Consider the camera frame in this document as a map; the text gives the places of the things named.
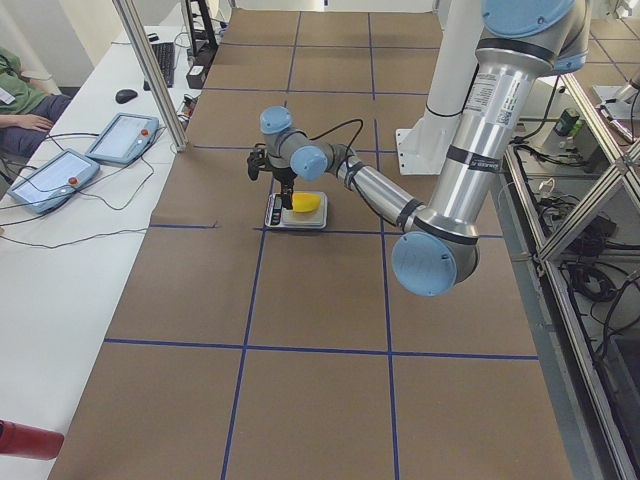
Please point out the black monitor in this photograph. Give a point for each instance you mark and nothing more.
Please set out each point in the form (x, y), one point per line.
(203, 42)

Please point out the black computer box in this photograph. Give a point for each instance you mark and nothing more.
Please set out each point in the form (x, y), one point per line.
(196, 77)

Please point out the blue teach pendant far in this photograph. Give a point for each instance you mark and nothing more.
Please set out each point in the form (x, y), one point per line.
(124, 139)

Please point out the black computer mouse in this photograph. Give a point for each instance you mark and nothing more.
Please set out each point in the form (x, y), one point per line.
(125, 95)

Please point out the aluminium frame post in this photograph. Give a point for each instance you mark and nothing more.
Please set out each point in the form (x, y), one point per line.
(142, 48)

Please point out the red fire extinguisher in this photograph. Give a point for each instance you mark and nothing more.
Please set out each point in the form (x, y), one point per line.
(29, 442)

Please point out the blue teach pendant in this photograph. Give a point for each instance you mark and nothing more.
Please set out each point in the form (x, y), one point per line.
(51, 185)
(124, 139)

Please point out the blue teach pendant near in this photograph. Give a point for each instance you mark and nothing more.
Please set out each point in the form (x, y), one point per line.
(51, 185)

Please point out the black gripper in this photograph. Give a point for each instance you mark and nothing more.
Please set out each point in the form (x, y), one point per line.
(284, 178)

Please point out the silver digital kitchen scale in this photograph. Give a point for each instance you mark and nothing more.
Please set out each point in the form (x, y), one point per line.
(277, 217)

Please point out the black keyboard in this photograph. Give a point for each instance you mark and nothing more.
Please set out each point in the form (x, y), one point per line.
(165, 55)

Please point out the seated person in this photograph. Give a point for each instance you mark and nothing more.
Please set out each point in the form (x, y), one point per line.
(28, 113)

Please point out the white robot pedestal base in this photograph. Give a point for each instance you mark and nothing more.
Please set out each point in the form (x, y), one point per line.
(422, 149)

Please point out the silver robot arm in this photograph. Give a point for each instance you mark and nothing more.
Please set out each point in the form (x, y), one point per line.
(520, 42)

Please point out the yellow mango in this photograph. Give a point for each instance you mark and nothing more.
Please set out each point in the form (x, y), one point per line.
(305, 202)

